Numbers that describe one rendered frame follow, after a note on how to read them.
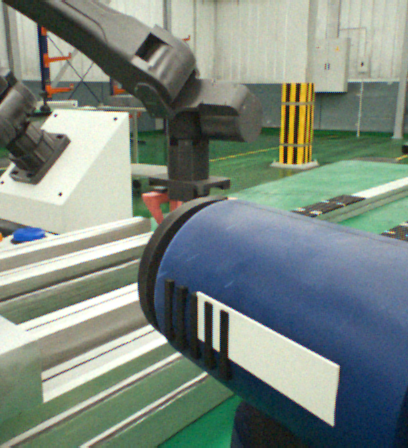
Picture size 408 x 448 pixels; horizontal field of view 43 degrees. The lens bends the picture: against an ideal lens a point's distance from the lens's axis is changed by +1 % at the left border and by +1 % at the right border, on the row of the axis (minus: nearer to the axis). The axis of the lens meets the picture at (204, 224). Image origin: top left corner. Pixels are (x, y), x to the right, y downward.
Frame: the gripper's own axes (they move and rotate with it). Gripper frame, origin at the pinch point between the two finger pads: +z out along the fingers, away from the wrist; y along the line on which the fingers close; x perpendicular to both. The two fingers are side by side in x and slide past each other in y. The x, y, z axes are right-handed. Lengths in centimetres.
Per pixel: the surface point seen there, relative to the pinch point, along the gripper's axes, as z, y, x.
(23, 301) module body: -1.3, 4.7, -27.9
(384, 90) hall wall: -14, -419, 1049
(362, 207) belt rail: 4, 2, 51
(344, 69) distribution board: -59, -498, 1015
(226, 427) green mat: 4.8, 25.9, -23.2
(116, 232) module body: -3.1, -2.4, -10.9
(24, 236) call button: -2.4, -11.9, -18.3
